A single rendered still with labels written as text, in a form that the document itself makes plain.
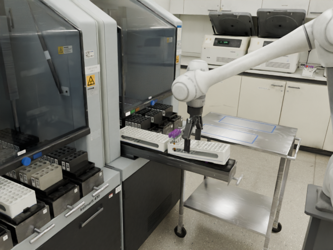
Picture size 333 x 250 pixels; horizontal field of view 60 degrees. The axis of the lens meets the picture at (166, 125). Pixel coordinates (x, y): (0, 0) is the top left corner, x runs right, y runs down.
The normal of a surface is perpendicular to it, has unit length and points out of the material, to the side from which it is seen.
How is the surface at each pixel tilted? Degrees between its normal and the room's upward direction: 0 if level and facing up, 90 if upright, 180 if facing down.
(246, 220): 0
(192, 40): 90
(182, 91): 94
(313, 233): 90
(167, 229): 0
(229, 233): 0
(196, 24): 90
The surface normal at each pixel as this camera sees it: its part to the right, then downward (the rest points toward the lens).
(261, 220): 0.03, -0.93
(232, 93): -0.47, 0.30
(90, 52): 0.88, 0.19
